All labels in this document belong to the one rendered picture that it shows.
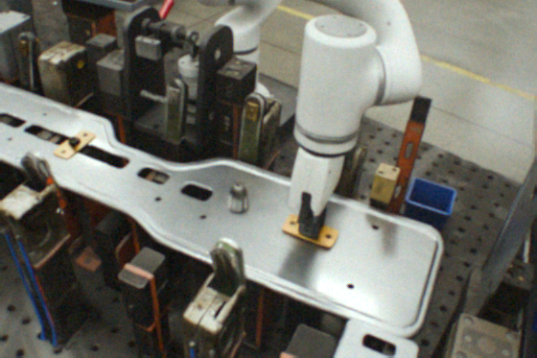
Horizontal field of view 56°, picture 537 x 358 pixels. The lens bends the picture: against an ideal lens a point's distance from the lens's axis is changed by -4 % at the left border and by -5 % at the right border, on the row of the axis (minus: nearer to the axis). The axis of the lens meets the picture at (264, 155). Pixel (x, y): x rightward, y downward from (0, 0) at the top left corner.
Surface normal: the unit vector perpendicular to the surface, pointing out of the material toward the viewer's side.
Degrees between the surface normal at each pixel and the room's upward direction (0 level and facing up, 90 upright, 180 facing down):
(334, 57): 90
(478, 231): 0
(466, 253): 0
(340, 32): 2
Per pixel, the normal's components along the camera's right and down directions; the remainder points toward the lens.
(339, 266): 0.05, -0.78
